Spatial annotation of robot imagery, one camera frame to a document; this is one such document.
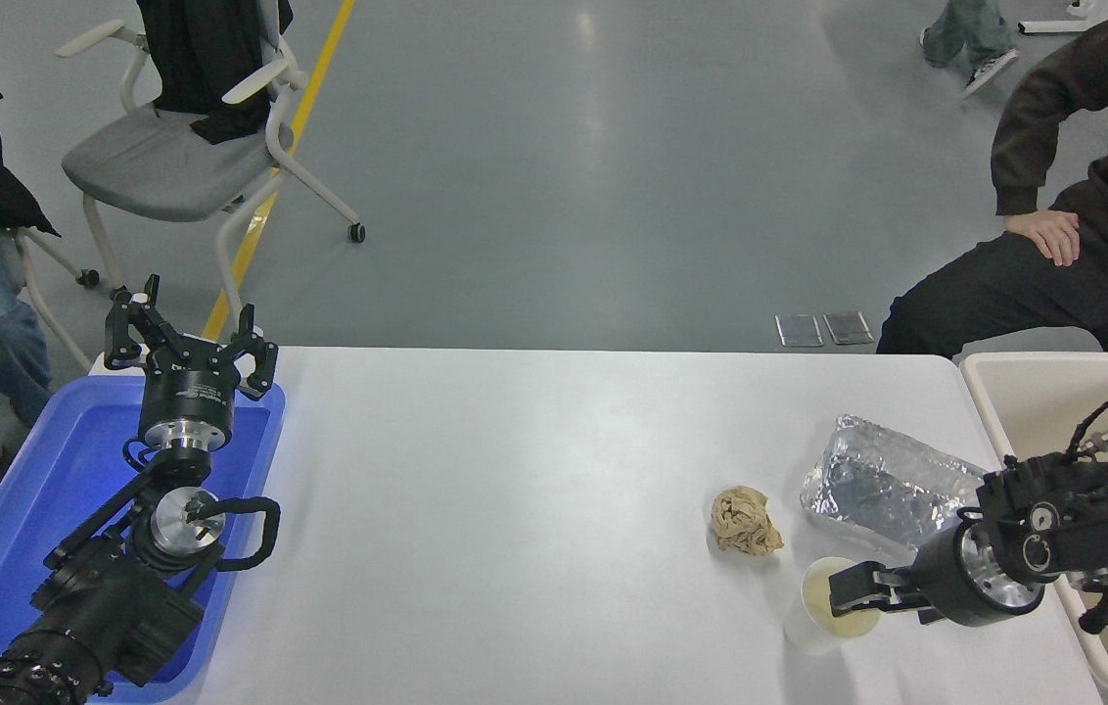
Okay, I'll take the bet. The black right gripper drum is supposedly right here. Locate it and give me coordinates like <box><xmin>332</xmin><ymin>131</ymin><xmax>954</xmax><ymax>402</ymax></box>
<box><xmin>910</xmin><ymin>523</ymin><xmax>983</xmax><ymax>629</ymax></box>

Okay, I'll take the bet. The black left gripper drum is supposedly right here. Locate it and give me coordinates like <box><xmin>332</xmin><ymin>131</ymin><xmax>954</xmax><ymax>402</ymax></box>
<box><xmin>140</xmin><ymin>354</ymin><xmax>240</xmax><ymax>433</ymax></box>

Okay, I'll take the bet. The white paper cup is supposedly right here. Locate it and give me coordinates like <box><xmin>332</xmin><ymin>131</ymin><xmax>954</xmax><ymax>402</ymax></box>
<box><xmin>784</xmin><ymin>556</ymin><xmax>884</xmax><ymax>657</ymax></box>

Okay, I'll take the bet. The person's hand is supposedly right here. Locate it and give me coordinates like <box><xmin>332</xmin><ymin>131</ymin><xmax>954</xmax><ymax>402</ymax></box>
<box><xmin>1003</xmin><ymin>210</ymin><xmax>1083</xmax><ymax>268</ymax></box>

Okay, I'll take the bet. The crumpled tan paper ball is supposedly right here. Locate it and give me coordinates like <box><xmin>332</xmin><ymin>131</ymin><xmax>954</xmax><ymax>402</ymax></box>
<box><xmin>710</xmin><ymin>486</ymin><xmax>785</xmax><ymax>558</ymax></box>

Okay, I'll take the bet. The blue plastic tray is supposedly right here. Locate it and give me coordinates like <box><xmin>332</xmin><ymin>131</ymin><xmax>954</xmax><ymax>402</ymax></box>
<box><xmin>0</xmin><ymin>375</ymin><xmax>286</xmax><ymax>704</ymax></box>

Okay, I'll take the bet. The grey white office chair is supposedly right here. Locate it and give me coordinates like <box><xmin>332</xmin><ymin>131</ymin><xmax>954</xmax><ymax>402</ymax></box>
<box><xmin>57</xmin><ymin>0</ymin><xmax>366</xmax><ymax>324</ymax></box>

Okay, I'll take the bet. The large pale plastic bin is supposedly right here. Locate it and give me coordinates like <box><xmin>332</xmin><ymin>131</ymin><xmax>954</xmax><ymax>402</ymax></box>
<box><xmin>959</xmin><ymin>352</ymin><xmax>1108</xmax><ymax>705</ymax></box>

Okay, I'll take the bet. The metal floor plate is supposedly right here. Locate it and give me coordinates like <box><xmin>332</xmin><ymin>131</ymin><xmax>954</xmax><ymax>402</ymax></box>
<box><xmin>774</xmin><ymin>313</ymin><xmax>825</xmax><ymax>348</ymax></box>
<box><xmin>823</xmin><ymin>310</ymin><xmax>876</xmax><ymax>346</ymax></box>

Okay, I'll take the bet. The black jacket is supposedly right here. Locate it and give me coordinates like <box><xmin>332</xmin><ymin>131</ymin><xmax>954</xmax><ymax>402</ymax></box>
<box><xmin>136</xmin><ymin>0</ymin><xmax>295</xmax><ymax>146</ymax></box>

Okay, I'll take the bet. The seated person in black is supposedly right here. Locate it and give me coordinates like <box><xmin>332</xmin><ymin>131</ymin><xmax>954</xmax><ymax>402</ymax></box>
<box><xmin>875</xmin><ymin>0</ymin><xmax>1108</xmax><ymax>359</ymax></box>

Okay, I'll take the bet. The walking person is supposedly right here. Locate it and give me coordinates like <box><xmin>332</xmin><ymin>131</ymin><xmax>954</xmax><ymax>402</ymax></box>
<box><xmin>920</xmin><ymin>0</ymin><xmax>1021</xmax><ymax>100</ymax></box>

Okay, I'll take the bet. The white furniture base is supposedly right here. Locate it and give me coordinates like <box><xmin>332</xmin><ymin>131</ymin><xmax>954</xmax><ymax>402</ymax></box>
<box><xmin>1018</xmin><ymin>0</ymin><xmax>1108</xmax><ymax>37</ymax></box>

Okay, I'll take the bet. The white chair frame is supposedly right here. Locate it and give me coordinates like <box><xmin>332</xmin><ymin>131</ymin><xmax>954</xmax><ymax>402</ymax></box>
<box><xmin>10</xmin><ymin>227</ymin><xmax>101</xmax><ymax>373</ymax></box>

